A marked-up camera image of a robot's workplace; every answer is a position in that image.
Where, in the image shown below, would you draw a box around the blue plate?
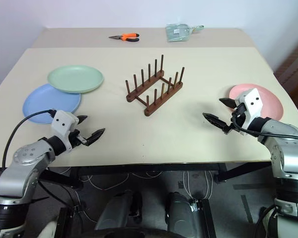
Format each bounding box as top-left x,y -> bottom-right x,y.
22,83 -> 82,124

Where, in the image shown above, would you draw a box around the orange-handled pliers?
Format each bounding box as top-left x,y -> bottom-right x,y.
108,33 -> 141,42

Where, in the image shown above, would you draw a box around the dark rounded robot leg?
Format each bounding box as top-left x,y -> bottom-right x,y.
95,190 -> 143,238
164,191 -> 198,238

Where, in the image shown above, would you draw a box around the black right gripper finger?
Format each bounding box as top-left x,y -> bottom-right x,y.
219,97 -> 238,109
202,113 -> 231,132

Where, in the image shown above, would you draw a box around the dark brown wooden furniture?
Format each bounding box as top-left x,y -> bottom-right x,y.
274,38 -> 298,119

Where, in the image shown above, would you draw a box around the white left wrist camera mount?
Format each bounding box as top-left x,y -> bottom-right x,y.
50,110 -> 79,140

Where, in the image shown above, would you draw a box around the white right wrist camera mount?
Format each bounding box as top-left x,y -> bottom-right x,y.
234,88 -> 264,124

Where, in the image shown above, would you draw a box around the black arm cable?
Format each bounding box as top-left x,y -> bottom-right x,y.
1,109 -> 56,170
231,112 -> 298,143

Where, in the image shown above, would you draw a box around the dark rounded robot body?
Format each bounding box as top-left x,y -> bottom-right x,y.
81,228 -> 182,238

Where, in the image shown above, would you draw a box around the green plate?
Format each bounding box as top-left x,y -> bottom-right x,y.
47,64 -> 104,94

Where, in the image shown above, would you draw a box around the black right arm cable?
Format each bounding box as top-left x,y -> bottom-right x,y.
231,112 -> 298,143

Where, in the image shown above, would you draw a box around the wooden dish rack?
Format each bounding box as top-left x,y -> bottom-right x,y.
125,55 -> 186,117

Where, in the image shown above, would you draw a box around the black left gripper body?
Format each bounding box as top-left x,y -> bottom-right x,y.
67,128 -> 89,147

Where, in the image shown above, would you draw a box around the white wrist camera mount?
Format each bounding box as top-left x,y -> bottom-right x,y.
234,88 -> 264,124
50,110 -> 79,140

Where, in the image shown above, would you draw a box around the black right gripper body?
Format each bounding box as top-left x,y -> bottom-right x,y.
223,102 -> 250,136

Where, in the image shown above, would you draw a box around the red plate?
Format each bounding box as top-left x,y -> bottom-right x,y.
228,83 -> 284,121

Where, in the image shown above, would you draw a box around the clear green dustpan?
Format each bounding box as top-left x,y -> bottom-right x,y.
165,23 -> 205,43

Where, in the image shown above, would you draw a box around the black table frame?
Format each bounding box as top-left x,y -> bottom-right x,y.
38,161 -> 273,190

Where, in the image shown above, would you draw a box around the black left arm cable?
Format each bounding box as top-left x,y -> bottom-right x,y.
1,109 -> 56,170

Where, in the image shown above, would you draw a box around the white floor cable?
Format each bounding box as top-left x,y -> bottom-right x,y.
182,170 -> 215,200

